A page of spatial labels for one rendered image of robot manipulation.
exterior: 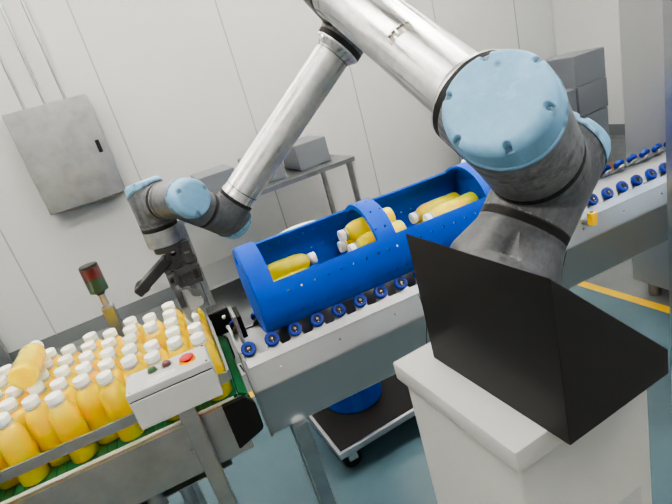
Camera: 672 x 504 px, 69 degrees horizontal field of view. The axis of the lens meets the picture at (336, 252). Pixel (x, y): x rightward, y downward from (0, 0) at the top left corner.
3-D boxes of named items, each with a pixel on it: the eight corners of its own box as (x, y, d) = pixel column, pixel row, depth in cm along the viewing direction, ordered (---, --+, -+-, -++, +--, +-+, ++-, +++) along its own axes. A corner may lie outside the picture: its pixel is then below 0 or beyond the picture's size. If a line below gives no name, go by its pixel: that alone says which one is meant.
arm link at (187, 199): (223, 188, 116) (190, 192, 123) (183, 169, 107) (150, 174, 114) (214, 226, 114) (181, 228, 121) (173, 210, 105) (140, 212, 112)
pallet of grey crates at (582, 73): (614, 175, 473) (606, 45, 431) (555, 204, 445) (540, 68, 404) (518, 167, 577) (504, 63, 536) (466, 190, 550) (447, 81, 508)
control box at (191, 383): (224, 394, 120) (209, 359, 117) (142, 431, 115) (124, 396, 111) (217, 375, 129) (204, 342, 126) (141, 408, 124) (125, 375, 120)
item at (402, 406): (583, 332, 267) (580, 308, 262) (347, 481, 215) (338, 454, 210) (510, 303, 312) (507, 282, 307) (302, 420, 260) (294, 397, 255)
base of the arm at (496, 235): (581, 311, 78) (608, 254, 78) (497, 265, 70) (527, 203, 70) (501, 283, 95) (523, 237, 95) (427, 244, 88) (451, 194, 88)
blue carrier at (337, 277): (515, 239, 165) (494, 157, 159) (273, 345, 142) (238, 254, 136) (466, 233, 192) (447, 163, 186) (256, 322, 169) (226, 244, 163)
